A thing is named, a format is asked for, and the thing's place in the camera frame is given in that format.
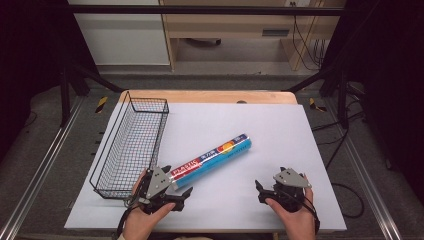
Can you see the black metal frame bar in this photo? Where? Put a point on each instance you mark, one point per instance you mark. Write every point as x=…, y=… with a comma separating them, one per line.
x=200, y=10

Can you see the dark curtain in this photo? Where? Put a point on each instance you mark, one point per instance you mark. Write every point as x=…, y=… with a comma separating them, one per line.
x=30, y=50
x=393, y=66

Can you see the aluminium floor rail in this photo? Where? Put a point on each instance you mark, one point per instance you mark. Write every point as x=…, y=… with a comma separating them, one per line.
x=36, y=170
x=366, y=176

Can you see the light wooden desk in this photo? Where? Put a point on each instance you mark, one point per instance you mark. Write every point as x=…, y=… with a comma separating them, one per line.
x=226, y=25

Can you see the person's left hand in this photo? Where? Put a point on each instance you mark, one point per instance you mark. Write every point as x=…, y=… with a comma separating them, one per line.
x=141, y=221

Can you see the person's right hand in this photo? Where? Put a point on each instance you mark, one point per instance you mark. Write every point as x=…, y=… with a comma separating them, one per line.
x=295, y=221

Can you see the white cabinet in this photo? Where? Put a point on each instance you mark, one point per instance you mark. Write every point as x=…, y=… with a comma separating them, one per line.
x=123, y=36

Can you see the white table mat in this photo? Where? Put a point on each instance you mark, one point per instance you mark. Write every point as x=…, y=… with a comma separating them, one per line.
x=253, y=200

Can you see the black metal stand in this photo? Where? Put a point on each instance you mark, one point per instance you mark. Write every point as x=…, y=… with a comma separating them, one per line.
x=341, y=96
x=65, y=96

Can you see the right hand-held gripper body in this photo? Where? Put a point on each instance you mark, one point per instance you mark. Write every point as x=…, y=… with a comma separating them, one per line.
x=289, y=186

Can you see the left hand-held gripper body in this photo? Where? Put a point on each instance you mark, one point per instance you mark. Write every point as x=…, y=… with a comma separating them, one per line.
x=156, y=183

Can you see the blue cling film roll box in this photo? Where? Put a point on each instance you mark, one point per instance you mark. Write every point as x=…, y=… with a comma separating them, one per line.
x=213, y=158

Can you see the yellow black floor tape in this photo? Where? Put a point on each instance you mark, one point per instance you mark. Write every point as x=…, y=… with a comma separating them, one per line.
x=101, y=104
x=315, y=105

